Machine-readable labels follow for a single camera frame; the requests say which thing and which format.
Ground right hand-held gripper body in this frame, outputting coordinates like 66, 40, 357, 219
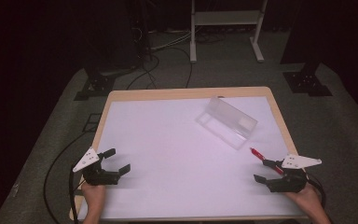
268, 153, 323, 193

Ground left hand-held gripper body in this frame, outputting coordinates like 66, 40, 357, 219
72, 147, 121, 187

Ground red pen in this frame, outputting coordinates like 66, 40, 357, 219
249, 147, 284, 175

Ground clear plastic pencil case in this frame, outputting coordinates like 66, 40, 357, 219
195, 95, 258, 151

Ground person's left hand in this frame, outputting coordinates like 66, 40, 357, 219
80, 182, 107, 217

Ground person's right hand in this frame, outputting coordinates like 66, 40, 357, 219
285, 183, 324, 217

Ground white table mat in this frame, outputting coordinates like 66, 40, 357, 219
76, 95, 306, 221

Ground black stand base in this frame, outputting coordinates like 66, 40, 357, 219
73, 74, 117, 102
282, 62, 334, 98

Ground wooden table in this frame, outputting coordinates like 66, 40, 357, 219
68, 86, 310, 223

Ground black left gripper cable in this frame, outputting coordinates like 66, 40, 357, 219
68, 163, 87, 224

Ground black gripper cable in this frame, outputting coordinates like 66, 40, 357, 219
305, 172, 327, 209
68, 163, 87, 224

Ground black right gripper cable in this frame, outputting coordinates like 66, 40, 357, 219
305, 172, 327, 209

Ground black floor cable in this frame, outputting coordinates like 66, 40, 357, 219
125, 53, 161, 91
167, 46, 194, 90
43, 132, 91, 224

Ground white floor cables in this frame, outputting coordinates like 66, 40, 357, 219
149, 30, 194, 52

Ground white metal desk frame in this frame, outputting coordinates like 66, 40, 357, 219
189, 0, 269, 64

